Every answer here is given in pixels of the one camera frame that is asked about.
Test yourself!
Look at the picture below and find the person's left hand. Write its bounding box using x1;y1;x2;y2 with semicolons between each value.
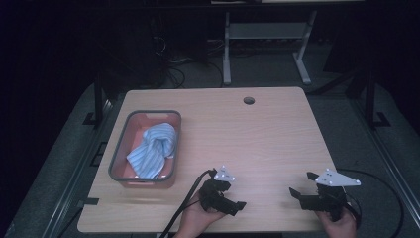
172;191;228;238

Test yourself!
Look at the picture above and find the aluminium floor rail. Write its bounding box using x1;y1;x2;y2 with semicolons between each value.
351;97;420;221
41;98;115;238

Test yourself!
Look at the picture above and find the black metal stand post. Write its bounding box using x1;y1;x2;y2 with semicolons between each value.
82;70;112;127
345;67;391;129

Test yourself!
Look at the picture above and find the white metal table frame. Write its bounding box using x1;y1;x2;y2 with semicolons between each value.
222;9;319;86

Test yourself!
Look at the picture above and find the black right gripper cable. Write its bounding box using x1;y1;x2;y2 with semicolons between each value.
336;168;405;238

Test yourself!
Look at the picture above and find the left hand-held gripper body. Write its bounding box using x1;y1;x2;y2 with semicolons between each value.
197;166;237;215

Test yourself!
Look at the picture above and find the person's right hand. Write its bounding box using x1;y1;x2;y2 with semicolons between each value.
315;207;360;238

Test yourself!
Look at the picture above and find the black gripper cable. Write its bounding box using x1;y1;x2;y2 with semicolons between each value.
336;168;405;238
158;169;217;238

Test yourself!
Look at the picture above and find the blue striped cloth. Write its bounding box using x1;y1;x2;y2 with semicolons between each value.
126;122;177;179

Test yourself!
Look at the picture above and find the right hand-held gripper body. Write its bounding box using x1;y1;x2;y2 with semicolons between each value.
300;168;362;222

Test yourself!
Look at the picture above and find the tangle of floor cables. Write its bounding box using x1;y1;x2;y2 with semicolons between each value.
150;34;226;90

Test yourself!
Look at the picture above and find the pink basket with grey rim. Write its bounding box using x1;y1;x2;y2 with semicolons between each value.
108;109;182;189

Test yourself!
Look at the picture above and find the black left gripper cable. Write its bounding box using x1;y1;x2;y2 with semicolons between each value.
158;169;217;238

